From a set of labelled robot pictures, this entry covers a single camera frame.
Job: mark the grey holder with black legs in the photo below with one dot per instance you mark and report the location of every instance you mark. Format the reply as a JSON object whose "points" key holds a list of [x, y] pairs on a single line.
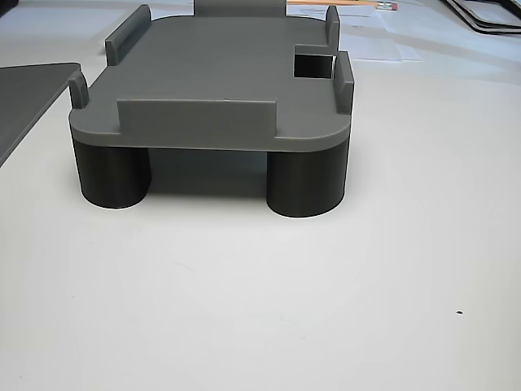
{"points": [[211, 61]]}

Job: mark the flat grey rounded mat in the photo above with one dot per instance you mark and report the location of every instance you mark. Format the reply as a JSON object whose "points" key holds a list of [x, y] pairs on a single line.
{"points": [[24, 102]]}

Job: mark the black rimmed flat tray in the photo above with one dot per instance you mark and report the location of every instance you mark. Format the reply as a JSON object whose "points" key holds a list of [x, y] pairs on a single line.
{"points": [[498, 29]]}

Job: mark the yellow pencil with pink eraser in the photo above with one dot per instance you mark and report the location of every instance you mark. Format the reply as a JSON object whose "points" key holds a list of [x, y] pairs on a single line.
{"points": [[390, 6]]}

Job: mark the white paper sheet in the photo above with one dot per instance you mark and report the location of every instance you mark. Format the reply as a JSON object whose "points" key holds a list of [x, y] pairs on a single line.
{"points": [[378, 45], [325, 16]]}

